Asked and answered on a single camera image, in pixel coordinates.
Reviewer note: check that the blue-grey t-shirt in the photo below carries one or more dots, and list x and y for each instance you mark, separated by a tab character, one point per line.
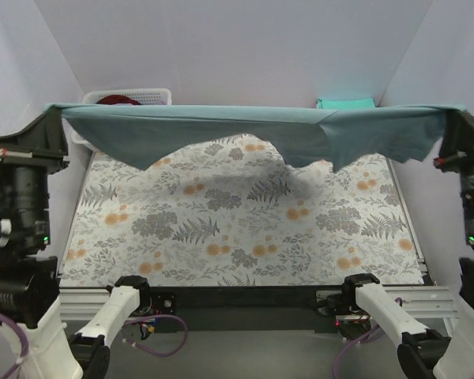
141	135

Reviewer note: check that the white plastic laundry basket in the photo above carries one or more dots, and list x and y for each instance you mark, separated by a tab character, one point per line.
146	96

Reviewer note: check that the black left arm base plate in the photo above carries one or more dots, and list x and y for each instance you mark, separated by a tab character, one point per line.
157	302

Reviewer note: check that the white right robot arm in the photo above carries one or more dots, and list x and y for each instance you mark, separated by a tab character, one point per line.
422	352

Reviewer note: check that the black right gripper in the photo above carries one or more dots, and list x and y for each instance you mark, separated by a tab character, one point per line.
470	159

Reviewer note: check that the dark red garment in basket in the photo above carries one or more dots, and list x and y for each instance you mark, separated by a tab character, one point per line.
117	99

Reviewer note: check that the folded teal t-shirt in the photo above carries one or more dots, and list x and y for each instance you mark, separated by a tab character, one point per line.
355	104

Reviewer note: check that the aluminium front frame rail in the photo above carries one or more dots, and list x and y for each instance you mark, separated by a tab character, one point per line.
421	302

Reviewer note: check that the floral patterned table mat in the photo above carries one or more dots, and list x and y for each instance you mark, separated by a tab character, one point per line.
230	212

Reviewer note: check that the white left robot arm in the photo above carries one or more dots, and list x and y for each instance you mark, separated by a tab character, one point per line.
30	304

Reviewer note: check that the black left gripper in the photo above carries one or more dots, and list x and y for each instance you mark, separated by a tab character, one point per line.
26	159

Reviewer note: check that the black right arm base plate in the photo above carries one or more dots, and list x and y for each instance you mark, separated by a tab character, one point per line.
334	303

